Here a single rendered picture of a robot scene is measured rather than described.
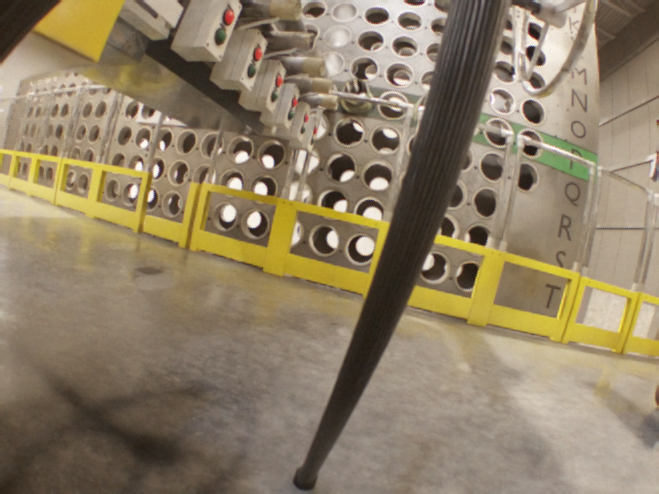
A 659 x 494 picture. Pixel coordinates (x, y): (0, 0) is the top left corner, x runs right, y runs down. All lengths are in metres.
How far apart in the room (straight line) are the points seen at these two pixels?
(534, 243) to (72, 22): 2.70
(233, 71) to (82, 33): 0.55
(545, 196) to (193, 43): 2.54
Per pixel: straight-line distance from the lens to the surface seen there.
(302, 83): 1.35
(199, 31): 0.71
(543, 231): 2.73
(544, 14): 0.74
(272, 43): 1.07
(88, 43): 0.34
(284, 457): 0.51
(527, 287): 2.70
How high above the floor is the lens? 0.34
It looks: 5 degrees down
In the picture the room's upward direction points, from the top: 13 degrees clockwise
